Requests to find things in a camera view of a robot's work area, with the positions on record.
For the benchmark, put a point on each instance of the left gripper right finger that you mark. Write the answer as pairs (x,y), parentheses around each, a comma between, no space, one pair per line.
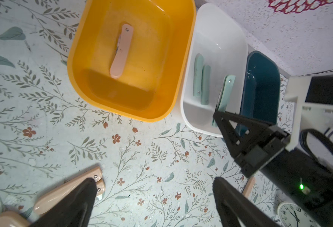
(233,208)

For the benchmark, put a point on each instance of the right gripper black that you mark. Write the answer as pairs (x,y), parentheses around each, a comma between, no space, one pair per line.
(253,143)

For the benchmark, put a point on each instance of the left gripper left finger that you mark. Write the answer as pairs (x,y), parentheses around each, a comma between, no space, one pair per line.
(72,211)

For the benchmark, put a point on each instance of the pink fruit knife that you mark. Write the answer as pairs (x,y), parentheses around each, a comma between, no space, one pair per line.
(13,219)
(248,187)
(123,47)
(50,199)

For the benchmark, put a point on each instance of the mint fruit knife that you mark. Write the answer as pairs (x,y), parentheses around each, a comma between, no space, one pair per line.
(198,67)
(225,93)
(205,87)

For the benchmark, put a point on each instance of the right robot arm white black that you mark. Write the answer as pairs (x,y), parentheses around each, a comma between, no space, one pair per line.
(306,181)

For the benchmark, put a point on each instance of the dark teal storage box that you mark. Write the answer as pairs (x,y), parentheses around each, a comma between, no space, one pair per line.
(259,88)

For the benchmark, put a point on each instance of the white plastic storage box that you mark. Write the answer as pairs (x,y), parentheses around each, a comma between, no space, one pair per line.
(222,43)

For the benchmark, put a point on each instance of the yellow plastic storage box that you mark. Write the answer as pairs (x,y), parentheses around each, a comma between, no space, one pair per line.
(149,86)

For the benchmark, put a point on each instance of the white twin-bell alarm clock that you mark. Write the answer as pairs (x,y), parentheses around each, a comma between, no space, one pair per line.
(291,215)

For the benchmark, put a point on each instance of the floral patterned table mat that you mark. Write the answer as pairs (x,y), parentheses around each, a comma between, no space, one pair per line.
(156,174)

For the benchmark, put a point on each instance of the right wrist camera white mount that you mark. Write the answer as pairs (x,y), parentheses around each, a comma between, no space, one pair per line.
(313,99)

